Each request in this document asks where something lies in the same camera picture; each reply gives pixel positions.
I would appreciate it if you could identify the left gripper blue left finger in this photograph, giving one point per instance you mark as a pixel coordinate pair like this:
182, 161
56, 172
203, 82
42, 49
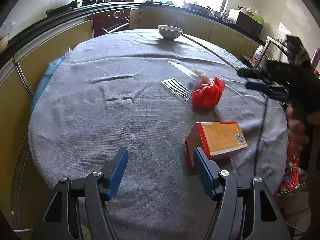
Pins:
113, 172

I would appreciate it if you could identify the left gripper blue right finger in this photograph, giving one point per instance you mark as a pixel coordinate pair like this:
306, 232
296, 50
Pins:
209, 174

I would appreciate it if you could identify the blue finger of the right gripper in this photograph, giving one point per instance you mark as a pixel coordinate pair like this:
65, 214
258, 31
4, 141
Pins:
253, 73
269, 90

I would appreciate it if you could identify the orange red cardboard box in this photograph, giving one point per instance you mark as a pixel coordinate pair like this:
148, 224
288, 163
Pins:
219, 140

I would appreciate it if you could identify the red plastic bag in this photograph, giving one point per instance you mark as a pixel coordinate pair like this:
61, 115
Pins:
208, 95

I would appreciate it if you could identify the clear plastic tray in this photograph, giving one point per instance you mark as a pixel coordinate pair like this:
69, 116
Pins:
190, 73
178, 89

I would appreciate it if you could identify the person's right hand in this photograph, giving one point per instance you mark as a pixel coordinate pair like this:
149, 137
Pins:
296, 131

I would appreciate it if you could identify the long bamboo stick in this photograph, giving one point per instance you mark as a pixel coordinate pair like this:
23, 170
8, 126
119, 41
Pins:
225, 56

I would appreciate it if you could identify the metal storage rack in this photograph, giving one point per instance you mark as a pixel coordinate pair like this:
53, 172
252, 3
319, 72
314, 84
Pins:
274, 49

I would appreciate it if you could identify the black microwave oven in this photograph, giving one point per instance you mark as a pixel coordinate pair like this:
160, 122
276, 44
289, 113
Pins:
245, 22

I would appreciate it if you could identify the grey tablecloth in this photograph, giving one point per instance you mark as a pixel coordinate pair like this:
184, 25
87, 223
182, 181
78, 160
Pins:
155, 119

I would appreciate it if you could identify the white ceramic bowl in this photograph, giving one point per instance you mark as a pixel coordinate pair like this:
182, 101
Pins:
169, 32

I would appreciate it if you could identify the red plastic waste basket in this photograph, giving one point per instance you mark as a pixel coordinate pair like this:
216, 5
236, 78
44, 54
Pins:
291, 177

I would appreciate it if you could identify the yellow base cabinets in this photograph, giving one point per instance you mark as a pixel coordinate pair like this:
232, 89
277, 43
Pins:
75, 55

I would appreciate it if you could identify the blue under cloth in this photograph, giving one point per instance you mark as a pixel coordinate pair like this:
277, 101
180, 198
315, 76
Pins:
48, 73

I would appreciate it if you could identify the dark red built-in oven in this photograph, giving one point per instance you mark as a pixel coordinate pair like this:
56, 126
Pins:
110, 21

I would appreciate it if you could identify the gas stove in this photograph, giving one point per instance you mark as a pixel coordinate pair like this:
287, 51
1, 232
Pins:
60, 10

